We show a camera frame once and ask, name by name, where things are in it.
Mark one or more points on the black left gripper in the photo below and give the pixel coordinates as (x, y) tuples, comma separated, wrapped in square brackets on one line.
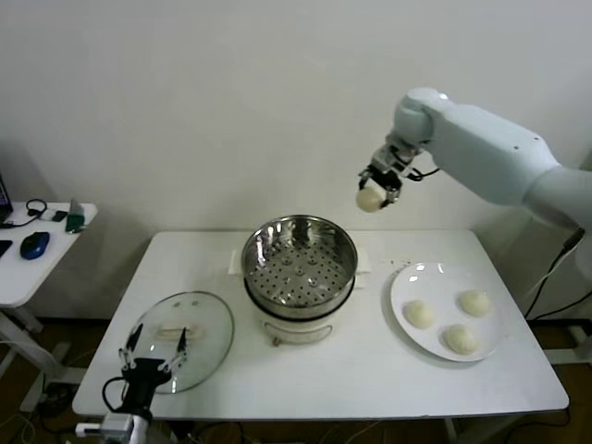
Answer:
[(143, 372)]

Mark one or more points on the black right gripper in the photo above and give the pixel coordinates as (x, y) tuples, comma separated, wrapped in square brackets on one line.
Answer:
[(393, 176)]

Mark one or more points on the white steamed baozi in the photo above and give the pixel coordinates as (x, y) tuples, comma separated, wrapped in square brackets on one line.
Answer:
[(368, 201), (460, 340), (475, 303), (420, 314)]

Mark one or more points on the round glass pot lid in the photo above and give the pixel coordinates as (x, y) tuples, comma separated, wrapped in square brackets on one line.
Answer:
[(208, 314)]

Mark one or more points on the pale left robot arm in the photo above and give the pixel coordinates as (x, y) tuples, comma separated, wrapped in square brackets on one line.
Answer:
[(143, 432)]

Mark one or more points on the pale right robot arm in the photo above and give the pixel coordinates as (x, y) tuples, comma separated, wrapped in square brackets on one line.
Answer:
[(485, 152)]

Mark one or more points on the stainless steel steamer basket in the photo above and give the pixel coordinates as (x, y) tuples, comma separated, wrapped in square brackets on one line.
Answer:
[(300, 277)]

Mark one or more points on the small dark crumbs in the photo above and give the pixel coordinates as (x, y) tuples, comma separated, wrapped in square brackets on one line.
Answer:
[(393, 262)]

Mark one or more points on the large white plate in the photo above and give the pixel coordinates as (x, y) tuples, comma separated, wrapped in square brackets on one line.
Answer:
[(430, 287)]

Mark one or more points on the white electric cooker base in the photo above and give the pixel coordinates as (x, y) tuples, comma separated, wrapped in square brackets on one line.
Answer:
[(296, 330)]

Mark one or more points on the white side table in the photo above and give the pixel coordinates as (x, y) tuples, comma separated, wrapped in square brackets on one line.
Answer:
[(28, 277)]

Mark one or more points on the green standing gadget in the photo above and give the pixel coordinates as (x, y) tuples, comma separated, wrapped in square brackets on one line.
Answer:
[(75, 219)]

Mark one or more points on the blue black computer mouse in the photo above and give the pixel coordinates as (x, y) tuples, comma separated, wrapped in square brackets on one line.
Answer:
[(34, 245)]

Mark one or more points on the small dark phone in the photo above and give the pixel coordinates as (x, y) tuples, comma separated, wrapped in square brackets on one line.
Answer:
[(59, 216)]

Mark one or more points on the small white adapter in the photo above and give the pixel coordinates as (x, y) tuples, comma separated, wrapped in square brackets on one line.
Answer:
[(46, 215)]

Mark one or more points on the flat black device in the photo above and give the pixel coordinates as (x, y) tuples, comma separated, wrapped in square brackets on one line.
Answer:
[(4, 250)]

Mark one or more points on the laptop with blue screen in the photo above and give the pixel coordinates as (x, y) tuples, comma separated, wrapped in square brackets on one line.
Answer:
[(3, 196)]

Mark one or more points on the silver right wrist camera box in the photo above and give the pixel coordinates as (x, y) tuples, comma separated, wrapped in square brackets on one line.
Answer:
[(389, 156)]

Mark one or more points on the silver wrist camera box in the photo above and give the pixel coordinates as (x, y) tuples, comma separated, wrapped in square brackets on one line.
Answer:
[(389, 156), (115, 425)]

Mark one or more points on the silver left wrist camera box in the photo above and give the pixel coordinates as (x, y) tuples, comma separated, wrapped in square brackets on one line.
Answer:
[(115, 425)]

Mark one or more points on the white table foot frame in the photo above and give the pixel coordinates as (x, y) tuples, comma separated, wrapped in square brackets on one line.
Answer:
[(578, 335)]

